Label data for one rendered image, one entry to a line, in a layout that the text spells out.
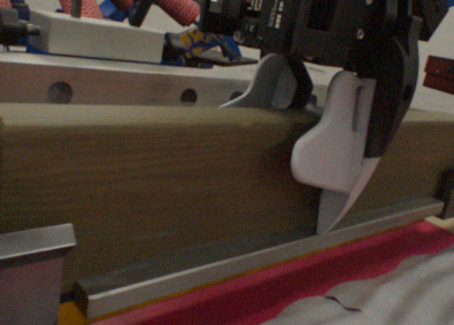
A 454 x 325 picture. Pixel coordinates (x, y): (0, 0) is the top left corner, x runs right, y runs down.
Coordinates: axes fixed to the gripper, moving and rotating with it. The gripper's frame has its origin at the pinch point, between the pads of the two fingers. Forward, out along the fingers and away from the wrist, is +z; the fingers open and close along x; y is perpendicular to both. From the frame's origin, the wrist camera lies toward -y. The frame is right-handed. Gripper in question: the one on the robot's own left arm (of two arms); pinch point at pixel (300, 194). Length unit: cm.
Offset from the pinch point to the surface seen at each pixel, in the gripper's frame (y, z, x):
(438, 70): -105, -6, -43
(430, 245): -15.3, 5.3, 2.6
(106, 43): 0.5, -4.9, -27.5
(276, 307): 3.5, 5.3, 2.8
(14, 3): -5, -5, -78
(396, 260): -9.5, 5.3, 2.8
